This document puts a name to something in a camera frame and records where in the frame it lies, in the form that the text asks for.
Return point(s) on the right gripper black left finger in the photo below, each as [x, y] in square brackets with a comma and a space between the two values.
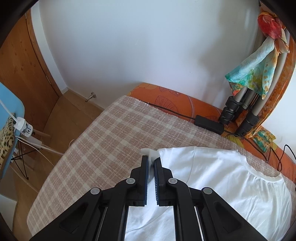
[100, 214]

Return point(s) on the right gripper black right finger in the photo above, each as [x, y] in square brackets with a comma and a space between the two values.
[200, 214]

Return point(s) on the white t-shirt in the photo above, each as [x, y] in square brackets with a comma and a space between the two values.
[265, 202]

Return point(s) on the beige plaid bed blanket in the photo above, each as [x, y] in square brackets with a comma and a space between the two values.
[107, 151]

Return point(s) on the black power adapter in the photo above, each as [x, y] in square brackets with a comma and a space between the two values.
[208, 124]

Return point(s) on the orange floral bed sheet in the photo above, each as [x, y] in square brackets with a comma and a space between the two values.
[188, 108]

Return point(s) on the metal door stopper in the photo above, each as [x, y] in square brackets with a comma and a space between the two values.
[92, 96]

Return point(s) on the grey black tripod legs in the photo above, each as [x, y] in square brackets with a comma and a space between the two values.
[239, 108]

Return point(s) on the white plug adapter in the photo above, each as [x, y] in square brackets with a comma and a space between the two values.
[23, 127]

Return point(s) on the leopard print cushion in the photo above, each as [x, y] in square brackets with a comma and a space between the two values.
[7, 141]

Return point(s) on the blue chair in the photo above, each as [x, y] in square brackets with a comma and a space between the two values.
[16, 107]

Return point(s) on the colourful floral scarf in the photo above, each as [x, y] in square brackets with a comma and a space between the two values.
[256, 72]

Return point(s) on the wooden door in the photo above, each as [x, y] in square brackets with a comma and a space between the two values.
[25, 73]

